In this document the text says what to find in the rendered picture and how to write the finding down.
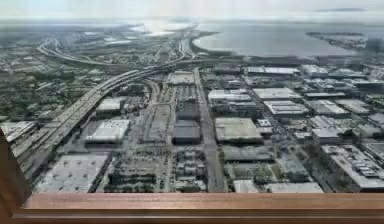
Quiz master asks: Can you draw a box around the wood-framed city view window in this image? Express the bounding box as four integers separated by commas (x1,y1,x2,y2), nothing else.
0,0,384,224

